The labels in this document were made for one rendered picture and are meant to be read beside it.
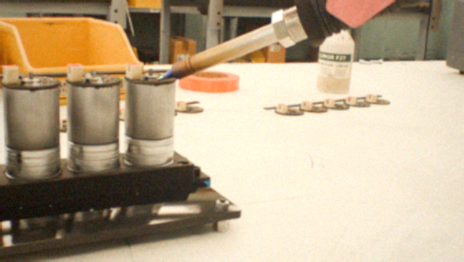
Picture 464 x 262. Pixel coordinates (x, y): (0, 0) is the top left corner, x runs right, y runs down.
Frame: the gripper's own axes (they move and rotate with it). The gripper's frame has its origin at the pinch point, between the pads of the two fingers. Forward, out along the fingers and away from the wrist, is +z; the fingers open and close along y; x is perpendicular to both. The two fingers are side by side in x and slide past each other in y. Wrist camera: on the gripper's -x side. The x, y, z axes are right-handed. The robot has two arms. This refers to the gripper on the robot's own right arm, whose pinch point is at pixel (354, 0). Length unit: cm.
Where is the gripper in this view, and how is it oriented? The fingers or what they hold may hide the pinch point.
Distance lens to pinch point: 26.8
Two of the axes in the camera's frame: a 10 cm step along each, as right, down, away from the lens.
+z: -5.1, 7.9, 3.4
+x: 8.2, 5.7, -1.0
